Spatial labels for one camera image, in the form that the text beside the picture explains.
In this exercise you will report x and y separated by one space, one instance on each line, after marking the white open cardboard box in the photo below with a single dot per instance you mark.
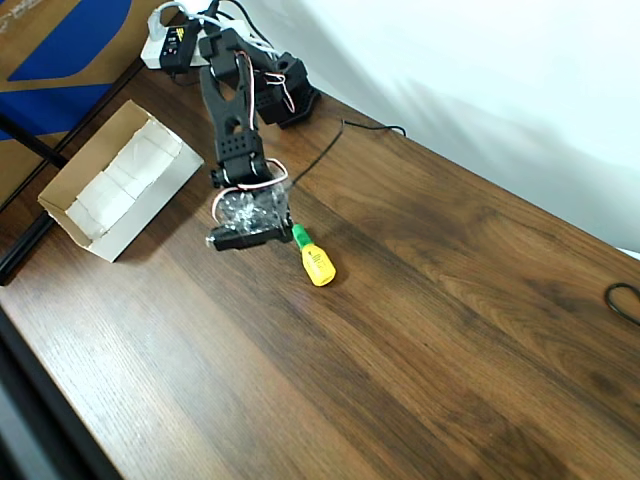
115 185

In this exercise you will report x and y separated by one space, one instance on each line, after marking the large brown blue-printed carton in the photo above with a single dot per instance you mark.
50 40

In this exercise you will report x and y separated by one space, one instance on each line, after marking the white power strip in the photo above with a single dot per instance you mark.
150 55

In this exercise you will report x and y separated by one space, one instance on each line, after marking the yellow bottle with green cap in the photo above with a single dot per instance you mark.
320 267

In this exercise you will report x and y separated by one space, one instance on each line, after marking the black metal rail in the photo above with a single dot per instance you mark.
20 255

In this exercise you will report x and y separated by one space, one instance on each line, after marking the webcam wrapped in clear tape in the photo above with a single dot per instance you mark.
240 240

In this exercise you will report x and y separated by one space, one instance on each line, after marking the white charger plug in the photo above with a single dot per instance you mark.
157 25

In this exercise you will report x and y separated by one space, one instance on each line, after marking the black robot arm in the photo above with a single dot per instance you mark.
230 100

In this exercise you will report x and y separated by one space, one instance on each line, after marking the black metal pole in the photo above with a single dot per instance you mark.
35 142

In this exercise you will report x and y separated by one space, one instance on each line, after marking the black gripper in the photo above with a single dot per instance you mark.
260 234

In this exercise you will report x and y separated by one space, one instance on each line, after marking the black power adapter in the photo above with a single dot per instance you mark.
175 50

